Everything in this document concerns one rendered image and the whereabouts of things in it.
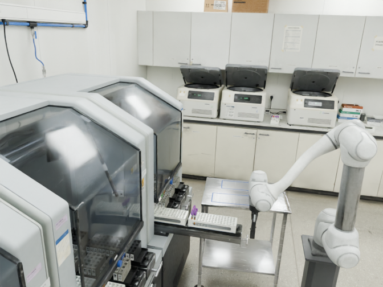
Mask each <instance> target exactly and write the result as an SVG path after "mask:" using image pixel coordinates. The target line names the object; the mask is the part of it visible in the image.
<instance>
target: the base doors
mask: <svg viewBox="0 0 383 287"><path fill-rule="evenodd" d="M183 127H184V128H183V139H182V174H189V175H199V176H204V177H215V178H223V179H235V180H242V181H249V180H250V177H251V174H252V172H253V171H256V170H261V171H264V172H265V173H266V175H267V182H268V183H276V182H278V181H280V180H281V179H282V178H283V177H284V176H285V175H286V173H287V172H288V171H289V169H290V168H291V167H292V166H293V165H294V163H295V162H296V161H297V160H298V159H299V157H300V156H301V155H302V154H303V153H304V152H305V151H307V150H308V149H309V148H310V147H311V146H313V145H314V144H315V143H317V141H318V140H320V139H321V138H322V137H323V136H324V135H317V134H304V133H292V132H279V131H272V130H259V129H258V131H257V130H256V129H245V128H233V127H226V126H214V125H201V124H188V123H183ZM188 127H189V129H187V128H188ZM192 131H197V132H199V133H196V132H192ZM245 132H246V133H251V134H245ZM253 133H254V134H255V135H253ZM256 133H257V136H256ZM259 134H266V135H269V136H262V135H259ZM233 136H241V137H233ZM253 137H254V139H253ZM258 137H259V138H260V139H258ZM216 139H217V142H216ZM298 139H299V140H298ZM376 142H377V153H376V155H375V156H374V157H373V158H372V159H371V160H370V162H369V164H368V165H367V166H366V167H365V171H364V178H363V182H362V188H361V195H366V196H376V197H382V198H383V141H381V140H376ZM255 144H256V148H255ZM297 147H298V148H297ZM215 149H216V152H215ZM296 151H297V152H296ZM340 152H341V151H340V148H339V149H336V150H334V151H331V152H329V153H327V154H324V155H321V156H319V157H317V158H315V159H314V160H313V161H312V162H310V163H309V164H308V166H307V167H306V168H305V169H304V170H303V171H302V172H301V173H300V175H299V176H298V177H297V178H296V179H295V180H294V181H293V183H292V184H291V185H290V186H292V187H300V188H309V189H314V190H324V191H333V192H339V190H340V183H341V176H342V171H343V162H342V160H341V153H340ZM254 156H255V159H254ZM295 159H296V160H295ZM253 167H254V170H253ZM214 168H215V170H214Z"/></svg>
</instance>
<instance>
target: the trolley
mask: <svg viewBox="0 0 383 287"><path fill-rule="evenodd" d="M248 186H249V181H242V180H235V179H222V178H209V177H207V179H206V184H205V189H204V192H203V197H202V203H201V213H206V214H208V210H209V207H218V208H230V209H236V210H248V211H250V210H249V191H248ZM283 194H285V197H286V201H287V205H288V209H289V211H288V209H287V205H286V201H285V199H284V195H283ZM267 212H272V213H273V217H272V226H271V234H270V241H267V240H256V239H248V246H246V241H243V240H241V247H240V244H235V243H228V242H224V241H217V240H210V239H203V238H200V242H199V266H198V284H197V285H195V286H194V287H204V286H203V285H202V282H201V278H202V267H204V268H213V269H223V270H232V271H238V272H247V273H256V274H266V275H272V276H274V284H273V287H277V284H278V277H279V269H280V261H281V256H282V249H283V242H284V234H285V229H286V222H287V214H292V212H291V208H290V205H289V202H288V198H287V195H286V192H285V191H283V192H282V193H281V194H279V196H278V199H277V201H276V202H275V203H274V204H273V206H272V208H271V209H270V210H269V211H267ZM276 213H278V214H283V220H282V227H281V232H280V240H279V248H278V256H277V261H276V268H275V265H274V258H273V254H272V243H273V238H274V230H275V222H276Z"/></svg>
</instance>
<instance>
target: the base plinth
mask: <svg viewBox="0 0 383 287"><path fill-rule="evenodd" d="M182 178H189V179H198V180H203V181H206V179H207V177H204V176H199V175H189V174H182ZM209 178H214V177H209ZM285 190H287V191H296V192H306V193H311V194H320V195H329V196H339V192H333V191H324V190H314V189H309V188H300V187H292V186H289V187H288V188H286V189H285ZM360 199H362V200H371V201H377V202H383V198H382V197H376V196H366V195H360Z"/></svg>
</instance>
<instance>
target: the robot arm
mask: <svg viewBox="0 0 383 287"><path fill-rule="evenodd" d="M339 148H340V151H341V160H342V162H343V171H342V176H341V183H340V190H339V197H338V202H337V209H332V208H326V209H324V210H322V211H321V212H320V213H319V215H318V216H317V219H316V223H315V229H314V234H313V237H309V238H308V240H309V242H310V245H311V251H312V252H311V255H313V256H321V257H328V258H330V259H331V261H332V262H333V263H334V264H336V265H337V266H339V267H342V268H347V269H349V268H353V267H355V266H356V265H357V264H358V262H359V260H360V251H359V239H358V232H357V230H356V229H355V223H356V216H357V210H358V204H359V200H360V194H361V188H362V182H363V178H364V171H365V167H366V166H367V165H368V164H369V162H370V160H371V159H372V158H373V157H374V156H375V155H376V153H377V142H376V140H375V139H374V137H373V136H372V135H371V134H370V133H369V132H367V131H366V130H365V125H364V124H363V122H362V121H360V120H358V119H354V120H349V121H346V122H343V123H342V124H340V125H338V126H337V127H335V128H333V129H332V130H331V131H329V132H328V133H327V134H326V135H324V136H323V137H322V138H321V139H320V140H318V141H317V143H315V144H314V145H313V146H311V147H310V148H309V149H308V150H307V151H305V152H304V153H303V154H302V155H301V156H300V157H299V159H298V160H297V161H296V162H295V163H294V165H293V166H292V167H291V168H290V169H289V171H288V172H287V173H286V175H285V176H284V177H283V178H282V179H281V180H280V181H278V182H276V183H274V184H268V183H267V175H266V173H265V172H264V171H261V170H256V171H253V172H252V174H251V177H250V180H249V186H248V191H249V210H250V211H251V220H252V222H251V228H250V239H255V228H256V221H257V217H258V213H259V212H267V211H269V210H270V209H271V208H272V206H273V204H274V203H275V202H276V201H277V199H278V196H279V194H281V193H282V192H283V191H284V190H285V189H286V188H288V187H289V186H290V185H291V183H292V182H293V181H294V180H295V179H296V178H297V177H298V176H299V175H300V173H301V172H302V171H303V170H304V169H305V168H306V167H307V166H308V164H309V163H310V162H312V161H313V160H314V159H315V158H317V157H319V156H321V155H324V154H327V153H329V152H331V151H334V150H336V149H339Z"/></svg>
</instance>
